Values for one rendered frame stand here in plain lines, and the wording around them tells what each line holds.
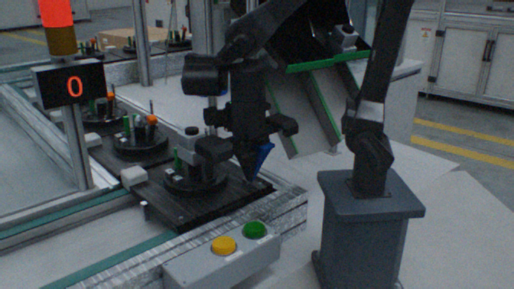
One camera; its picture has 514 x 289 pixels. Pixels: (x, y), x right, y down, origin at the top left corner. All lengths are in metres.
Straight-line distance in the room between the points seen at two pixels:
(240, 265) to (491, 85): 4.13
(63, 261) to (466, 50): 4.27
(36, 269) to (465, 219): 0.92
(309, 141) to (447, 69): 3.81
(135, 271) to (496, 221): 0.81
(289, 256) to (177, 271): 0.27
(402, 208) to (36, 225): 0.68
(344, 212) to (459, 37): 4.08
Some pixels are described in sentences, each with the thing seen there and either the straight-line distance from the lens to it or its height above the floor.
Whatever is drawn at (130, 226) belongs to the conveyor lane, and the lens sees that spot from 0.91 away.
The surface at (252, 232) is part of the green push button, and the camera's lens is 0.77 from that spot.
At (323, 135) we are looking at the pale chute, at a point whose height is 1.02.
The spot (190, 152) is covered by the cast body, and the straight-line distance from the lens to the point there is 0.87.
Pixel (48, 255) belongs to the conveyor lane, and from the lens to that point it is 0.89.
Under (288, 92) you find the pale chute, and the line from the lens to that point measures 1.06.
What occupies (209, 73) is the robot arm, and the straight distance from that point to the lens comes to 0.67.
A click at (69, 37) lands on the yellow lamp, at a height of 1.29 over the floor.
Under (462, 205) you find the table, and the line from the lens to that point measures 1.17.
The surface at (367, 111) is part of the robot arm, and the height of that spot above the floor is 1.21.
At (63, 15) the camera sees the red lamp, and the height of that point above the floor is 1.33.
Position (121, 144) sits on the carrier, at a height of 0.99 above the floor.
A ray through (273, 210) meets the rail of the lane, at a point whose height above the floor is 0.95.
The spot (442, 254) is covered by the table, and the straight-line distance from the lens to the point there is 0.97.
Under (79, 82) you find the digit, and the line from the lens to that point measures 0.86.
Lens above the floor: 1.43
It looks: 25 degrees down
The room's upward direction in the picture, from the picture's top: straight up
